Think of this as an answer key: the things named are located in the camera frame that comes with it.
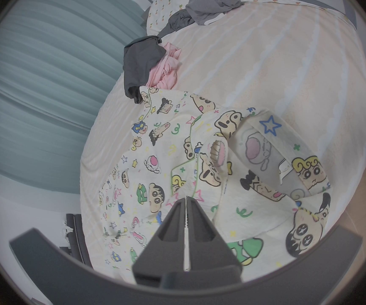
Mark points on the bed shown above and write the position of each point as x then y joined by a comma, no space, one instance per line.
281,75

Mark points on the dark grey chest of drawers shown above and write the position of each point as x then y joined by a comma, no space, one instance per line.
78,237

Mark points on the white cloth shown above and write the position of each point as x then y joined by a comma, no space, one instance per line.
68,227

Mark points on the white printed pyjama top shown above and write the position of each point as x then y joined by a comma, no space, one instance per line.
186,157

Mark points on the black garment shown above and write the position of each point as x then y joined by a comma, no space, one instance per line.
140,62

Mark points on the blue-green curtain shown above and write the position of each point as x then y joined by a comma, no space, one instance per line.
43,91

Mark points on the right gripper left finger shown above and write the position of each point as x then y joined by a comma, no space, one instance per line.
167,249

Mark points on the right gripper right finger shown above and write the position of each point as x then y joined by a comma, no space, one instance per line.
207,249

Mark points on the white printed pillow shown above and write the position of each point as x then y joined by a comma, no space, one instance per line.
165,5

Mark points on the pink garment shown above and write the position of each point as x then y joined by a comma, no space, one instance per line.
167,68

